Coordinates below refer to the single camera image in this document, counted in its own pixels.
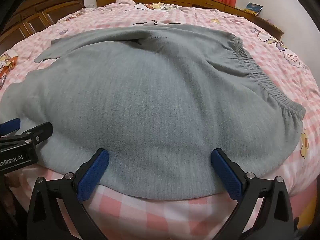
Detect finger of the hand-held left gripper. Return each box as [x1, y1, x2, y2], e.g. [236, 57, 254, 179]
[10, 122, 53, 147]
[0, 118, 21, 136]

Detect brown wooden wardrobe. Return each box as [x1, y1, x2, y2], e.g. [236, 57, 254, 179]
[0, 0, 85, 43]

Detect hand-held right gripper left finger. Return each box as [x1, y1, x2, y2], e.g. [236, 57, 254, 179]
[26, 148, 110, 240]

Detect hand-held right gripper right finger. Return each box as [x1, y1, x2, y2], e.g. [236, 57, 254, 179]
[211, 148, 294, 240]

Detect grey pants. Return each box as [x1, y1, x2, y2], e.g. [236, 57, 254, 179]
[0, 24, 306, 202]

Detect blue book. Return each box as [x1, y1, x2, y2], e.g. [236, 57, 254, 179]
[242, 2, 263, 16]

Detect pink checked printed blanket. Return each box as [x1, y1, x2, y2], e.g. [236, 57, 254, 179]
[0, 0, 320, 240]

